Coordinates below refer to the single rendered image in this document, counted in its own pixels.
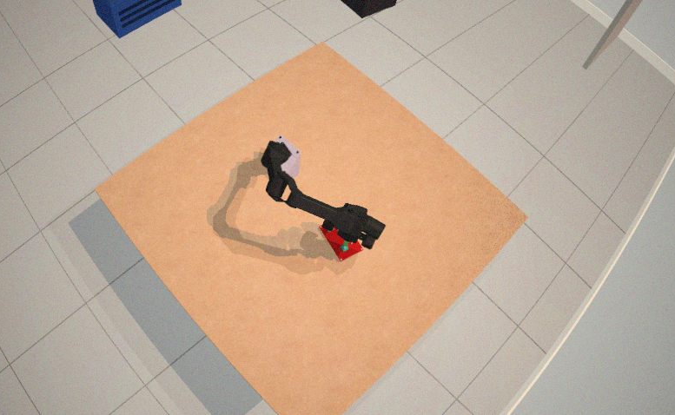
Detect red circuit board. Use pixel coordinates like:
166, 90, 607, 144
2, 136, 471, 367
319, 225, 364, 262

